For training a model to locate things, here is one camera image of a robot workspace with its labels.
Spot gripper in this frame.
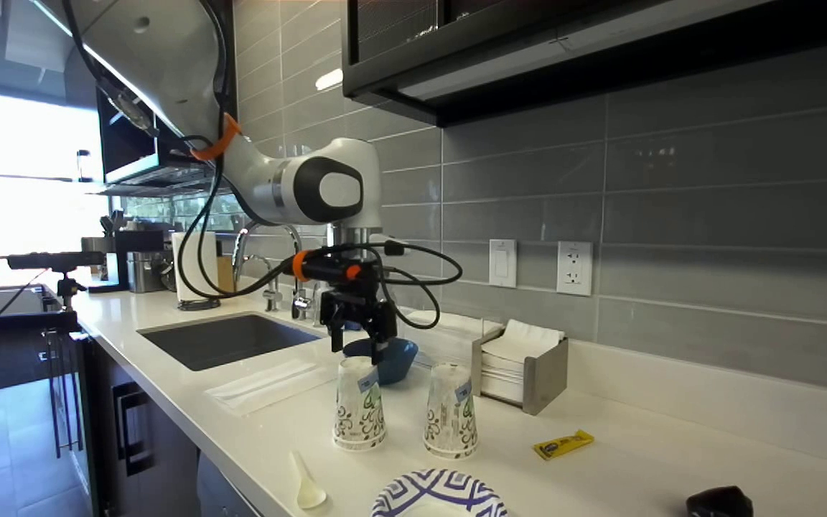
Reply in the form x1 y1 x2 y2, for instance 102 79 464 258
319 281 398 366

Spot stack of white napkins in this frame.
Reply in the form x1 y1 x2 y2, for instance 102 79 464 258
480 319 566 404

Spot blue bowl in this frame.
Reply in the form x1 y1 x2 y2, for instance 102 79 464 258
342 337 420 386

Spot patterned paper cup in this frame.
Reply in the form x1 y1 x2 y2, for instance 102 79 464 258
332 356 388 452
424 362 480 461

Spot small chrome tap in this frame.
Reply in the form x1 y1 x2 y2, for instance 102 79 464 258
240 253 284 312

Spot clear plastic packet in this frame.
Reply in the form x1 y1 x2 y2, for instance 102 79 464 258
204 358 337 417

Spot sink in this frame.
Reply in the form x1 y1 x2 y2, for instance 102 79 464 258
136 312 325 373

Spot white plastic spoon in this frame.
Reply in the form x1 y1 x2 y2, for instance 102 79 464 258
289 450 328 511

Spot paper towel roll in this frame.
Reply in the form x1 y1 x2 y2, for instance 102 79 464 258
171 230 222 312

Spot blue patterned paper plate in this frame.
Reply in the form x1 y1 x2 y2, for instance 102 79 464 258
370 468 510 517

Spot metal napkin holder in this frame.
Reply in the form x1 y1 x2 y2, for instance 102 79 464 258
470 320 570 416

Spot coffee machine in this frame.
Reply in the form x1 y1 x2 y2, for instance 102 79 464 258
82 228 174 294

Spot yellow sachet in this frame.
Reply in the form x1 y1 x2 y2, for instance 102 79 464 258
533 429 595 461

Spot built-in microwave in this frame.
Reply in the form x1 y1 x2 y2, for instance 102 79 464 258
95 85 215 199

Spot window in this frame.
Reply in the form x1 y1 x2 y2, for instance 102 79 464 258
0 86 111 292

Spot dark upper cabinet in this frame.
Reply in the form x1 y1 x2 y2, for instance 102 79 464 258
341 0 827 129

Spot black rounded object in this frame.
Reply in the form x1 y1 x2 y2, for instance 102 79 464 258
686 485 755 517

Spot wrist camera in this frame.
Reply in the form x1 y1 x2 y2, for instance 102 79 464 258
291 248 387 285

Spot white light switch plate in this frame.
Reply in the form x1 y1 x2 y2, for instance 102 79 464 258
488 238 518 289

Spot white wall socket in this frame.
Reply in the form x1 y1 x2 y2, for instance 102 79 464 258
556 241 594 297

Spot black cabinet handle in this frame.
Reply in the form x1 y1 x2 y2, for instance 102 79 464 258
111 381 157 478

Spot camera on tripod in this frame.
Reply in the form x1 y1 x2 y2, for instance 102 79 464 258
7 250 107 460

